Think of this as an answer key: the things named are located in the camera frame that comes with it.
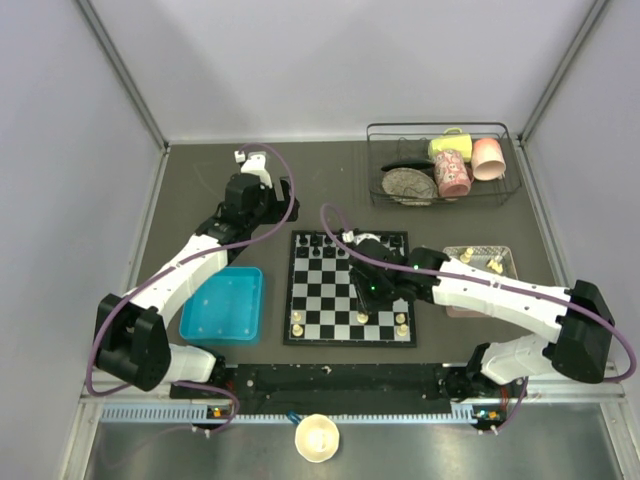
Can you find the speckled ceramic plate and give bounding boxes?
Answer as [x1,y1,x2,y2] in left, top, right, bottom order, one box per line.
[381,168,437,206]

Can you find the light pink cup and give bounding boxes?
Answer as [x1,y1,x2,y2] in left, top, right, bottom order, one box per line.
[471,138,506,181]

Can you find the cream white bowl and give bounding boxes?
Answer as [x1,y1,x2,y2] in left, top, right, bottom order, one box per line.
[294,414,340,463]

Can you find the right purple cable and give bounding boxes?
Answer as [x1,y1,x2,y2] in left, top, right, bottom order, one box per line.
[319,203,637,434]

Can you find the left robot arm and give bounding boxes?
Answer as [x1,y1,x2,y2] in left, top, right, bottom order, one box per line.
[85,171,299,397]

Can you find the pink patterned mug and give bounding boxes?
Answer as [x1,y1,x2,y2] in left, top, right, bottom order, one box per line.
[434,150,472,198]

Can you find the white king piece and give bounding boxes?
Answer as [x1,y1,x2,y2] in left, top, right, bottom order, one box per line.
[356,312,369,324]

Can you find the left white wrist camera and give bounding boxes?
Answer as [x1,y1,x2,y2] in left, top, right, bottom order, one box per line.
[234,150,273,188]

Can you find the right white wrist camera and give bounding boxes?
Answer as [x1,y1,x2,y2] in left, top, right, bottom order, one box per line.
[340,230,381,245]

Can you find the black white chess board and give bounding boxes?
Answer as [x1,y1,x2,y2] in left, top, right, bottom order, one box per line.
[283,230,417,348]

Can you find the pink plastic tray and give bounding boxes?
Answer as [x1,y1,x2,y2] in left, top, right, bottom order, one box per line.
[442,244,516,319]

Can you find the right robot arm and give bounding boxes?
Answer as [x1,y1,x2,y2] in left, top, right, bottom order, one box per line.
[348,234,614,398]

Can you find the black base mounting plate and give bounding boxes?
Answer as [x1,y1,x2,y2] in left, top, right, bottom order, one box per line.
[169,362,529,401]

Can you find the yellow mug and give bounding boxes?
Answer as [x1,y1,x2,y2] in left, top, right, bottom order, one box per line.
[428,127,473,163]

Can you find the black wire dish rack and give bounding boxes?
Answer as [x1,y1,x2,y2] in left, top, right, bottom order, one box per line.
[366,121,522,207]

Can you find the grey cable duct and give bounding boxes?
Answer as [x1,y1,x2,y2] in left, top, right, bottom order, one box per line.
[101,404,478,425]

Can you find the white queen piece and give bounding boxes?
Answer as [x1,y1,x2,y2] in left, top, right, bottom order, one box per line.
[460,247,474,264]

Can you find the blue plastic tray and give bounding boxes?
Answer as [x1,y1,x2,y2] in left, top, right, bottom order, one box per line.
[179,266,265,346]

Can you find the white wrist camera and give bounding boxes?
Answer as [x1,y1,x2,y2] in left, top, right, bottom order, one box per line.
[340,230,381,245]
[234,150,273,188]

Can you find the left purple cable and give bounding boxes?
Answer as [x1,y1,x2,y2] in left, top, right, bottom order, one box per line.
[85,143,296,434]

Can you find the purple cable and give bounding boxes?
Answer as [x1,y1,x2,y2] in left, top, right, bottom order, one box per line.
[85,143,296,434]
[319,203,637,434]

